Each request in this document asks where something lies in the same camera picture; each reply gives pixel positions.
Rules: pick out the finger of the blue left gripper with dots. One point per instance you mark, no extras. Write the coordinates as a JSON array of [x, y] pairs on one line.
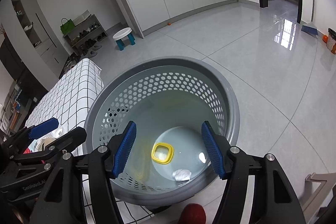
[[44, 128]]

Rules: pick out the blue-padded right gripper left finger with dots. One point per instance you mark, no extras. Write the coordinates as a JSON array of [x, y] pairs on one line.
[[105, 163]]

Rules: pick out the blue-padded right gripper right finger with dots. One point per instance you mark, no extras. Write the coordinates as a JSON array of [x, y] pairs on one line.
[[228, 163]]

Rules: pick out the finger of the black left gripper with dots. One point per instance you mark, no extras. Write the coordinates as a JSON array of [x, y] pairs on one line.
[[66, 144]]

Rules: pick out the white black-grid tablecloth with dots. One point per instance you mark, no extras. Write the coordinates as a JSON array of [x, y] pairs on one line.
[[69, 102]]

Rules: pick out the yellow-rimmed square lid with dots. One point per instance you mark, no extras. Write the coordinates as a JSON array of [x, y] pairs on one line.
[[162, 153]]

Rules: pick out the grey perforated laundry basket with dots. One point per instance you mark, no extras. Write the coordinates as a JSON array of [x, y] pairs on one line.
[[168, 99]]

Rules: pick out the red object at bottom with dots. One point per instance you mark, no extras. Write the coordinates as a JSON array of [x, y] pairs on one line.
[[193, 213]]

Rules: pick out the grey shoe rack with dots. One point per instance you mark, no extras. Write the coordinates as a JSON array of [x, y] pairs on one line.
[[88, 29]]

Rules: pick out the green handbag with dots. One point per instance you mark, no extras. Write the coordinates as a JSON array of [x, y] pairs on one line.
[[67, 26]]

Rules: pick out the white stool with teal legs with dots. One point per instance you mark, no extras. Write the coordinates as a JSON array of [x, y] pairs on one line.
[[120, 35]]

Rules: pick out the orange toy near wall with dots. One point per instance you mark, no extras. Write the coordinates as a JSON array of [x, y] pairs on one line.
[[325, 38]]

